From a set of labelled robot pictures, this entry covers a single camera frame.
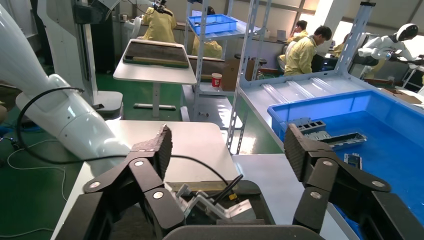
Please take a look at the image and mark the white robot column base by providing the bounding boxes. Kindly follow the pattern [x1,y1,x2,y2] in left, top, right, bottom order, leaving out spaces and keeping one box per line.
[36,0,124,119]

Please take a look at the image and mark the brown cardboard carton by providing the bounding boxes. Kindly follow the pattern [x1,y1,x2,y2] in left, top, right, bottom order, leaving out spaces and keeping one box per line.
[220,58,256,92]

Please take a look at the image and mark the white humanoid robot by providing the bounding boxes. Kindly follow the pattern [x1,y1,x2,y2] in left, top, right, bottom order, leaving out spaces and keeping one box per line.
[357,23,424,80]

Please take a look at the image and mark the slim grey metal rack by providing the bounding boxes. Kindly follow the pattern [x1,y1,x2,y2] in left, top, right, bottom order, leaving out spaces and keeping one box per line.
[180,0,269,130]

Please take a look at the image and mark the small square metal part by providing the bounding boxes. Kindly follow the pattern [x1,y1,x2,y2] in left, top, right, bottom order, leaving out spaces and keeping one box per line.
[343,152,363,170]

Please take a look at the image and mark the white pedestal table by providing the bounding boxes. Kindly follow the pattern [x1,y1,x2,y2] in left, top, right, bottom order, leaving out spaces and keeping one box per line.
[113,38,198,119]

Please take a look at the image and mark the small blue plastic bin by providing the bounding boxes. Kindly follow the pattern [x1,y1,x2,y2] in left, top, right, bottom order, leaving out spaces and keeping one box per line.
[187,13,239,36]

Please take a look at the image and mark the white side table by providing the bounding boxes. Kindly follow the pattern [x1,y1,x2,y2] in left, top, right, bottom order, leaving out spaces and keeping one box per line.
[379,62,424,106]

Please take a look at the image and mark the long grey metal part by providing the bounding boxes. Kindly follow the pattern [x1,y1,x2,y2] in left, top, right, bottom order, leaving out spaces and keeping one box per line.
[306,131,368,151]

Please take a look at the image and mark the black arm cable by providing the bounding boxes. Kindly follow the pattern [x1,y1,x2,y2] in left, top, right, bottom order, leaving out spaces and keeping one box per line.
[15,86,245,206]

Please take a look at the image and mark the silver metal part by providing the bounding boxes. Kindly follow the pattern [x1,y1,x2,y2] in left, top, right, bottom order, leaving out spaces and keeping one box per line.
[165,183,258,223]

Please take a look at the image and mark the large blue plastic bin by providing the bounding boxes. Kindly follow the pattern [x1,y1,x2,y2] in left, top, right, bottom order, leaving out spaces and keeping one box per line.
[267,89,424,240]

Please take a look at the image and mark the grey block metal part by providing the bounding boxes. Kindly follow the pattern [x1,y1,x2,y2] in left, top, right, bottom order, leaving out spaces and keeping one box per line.
[290,117,327,134]

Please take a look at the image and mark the white floor cable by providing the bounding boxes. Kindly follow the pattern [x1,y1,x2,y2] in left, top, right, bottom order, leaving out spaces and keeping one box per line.
[6,139,68,239]

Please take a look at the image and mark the black container tray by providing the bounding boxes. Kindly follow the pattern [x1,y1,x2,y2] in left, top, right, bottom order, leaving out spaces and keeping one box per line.
[109,179,276,240]

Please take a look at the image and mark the dark tray with green rim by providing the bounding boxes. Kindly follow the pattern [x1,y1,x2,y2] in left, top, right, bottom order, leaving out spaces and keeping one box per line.
[122,40,190,70]

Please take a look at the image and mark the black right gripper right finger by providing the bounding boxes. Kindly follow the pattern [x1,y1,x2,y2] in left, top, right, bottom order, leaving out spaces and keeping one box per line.
[283,123,424,240]

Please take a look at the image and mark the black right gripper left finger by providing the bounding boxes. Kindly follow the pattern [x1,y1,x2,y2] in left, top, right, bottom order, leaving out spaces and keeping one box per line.
[54,124,186,240]

